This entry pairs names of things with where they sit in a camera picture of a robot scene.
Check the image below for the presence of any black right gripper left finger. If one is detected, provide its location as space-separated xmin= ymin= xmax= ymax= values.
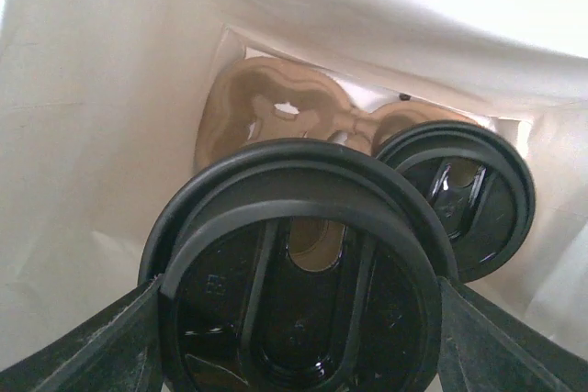
xmin=1 ymin=275 xmax=164 ymax=391

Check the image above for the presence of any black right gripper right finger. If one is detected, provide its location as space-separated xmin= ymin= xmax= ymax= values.
xmin=438 ymin=277 xmax=587 ymax=391

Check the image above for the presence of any black plastic cup lid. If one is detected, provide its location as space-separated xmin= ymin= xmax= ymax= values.
xmin=376 ymin=120 xmax=536 ymax=282

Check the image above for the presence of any brown pulp cup carrier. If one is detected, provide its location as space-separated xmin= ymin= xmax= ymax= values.
xmin=195 ymin=57 xmax=470 ymax=169

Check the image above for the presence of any brown paper takeout bag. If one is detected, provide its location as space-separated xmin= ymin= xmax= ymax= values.
xmin=1 ymin=0 xmax=587 ymax=367

